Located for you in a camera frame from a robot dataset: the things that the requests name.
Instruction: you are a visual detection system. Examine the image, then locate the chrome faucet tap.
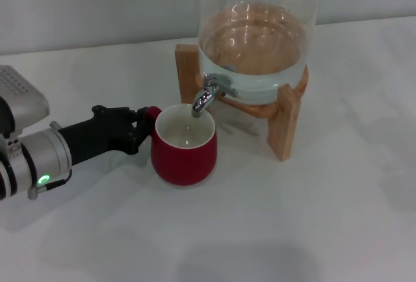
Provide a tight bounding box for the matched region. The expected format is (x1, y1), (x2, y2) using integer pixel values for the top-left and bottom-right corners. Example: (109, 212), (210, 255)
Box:
(191, 72), (240, 119)

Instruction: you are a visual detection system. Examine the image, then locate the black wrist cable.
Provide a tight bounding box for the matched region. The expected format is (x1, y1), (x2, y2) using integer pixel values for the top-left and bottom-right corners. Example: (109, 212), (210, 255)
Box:
(28, 168), (73, 200)

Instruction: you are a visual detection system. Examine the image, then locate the red ceramic cup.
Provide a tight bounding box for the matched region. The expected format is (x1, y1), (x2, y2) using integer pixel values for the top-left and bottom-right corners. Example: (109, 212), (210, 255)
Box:
(145, 103), (218, 188)

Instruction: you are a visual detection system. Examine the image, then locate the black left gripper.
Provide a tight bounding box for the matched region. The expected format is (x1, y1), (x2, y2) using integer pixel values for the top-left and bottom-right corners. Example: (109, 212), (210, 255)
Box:
(58, 105), (152, 166)

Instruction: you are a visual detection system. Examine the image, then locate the glass water dispenser jar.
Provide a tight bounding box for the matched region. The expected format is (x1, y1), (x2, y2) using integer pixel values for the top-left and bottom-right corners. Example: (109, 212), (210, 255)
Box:
(196, 0), (324, 106)

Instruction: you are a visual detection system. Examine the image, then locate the wooden dispenser stand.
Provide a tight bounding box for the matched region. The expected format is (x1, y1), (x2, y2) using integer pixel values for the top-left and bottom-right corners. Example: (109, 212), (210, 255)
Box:
(174, 44), (302, 162)

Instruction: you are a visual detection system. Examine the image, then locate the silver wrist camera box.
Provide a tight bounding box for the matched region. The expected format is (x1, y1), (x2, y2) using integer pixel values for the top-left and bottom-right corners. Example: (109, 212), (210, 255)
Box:
(0, 64), (51, 135)

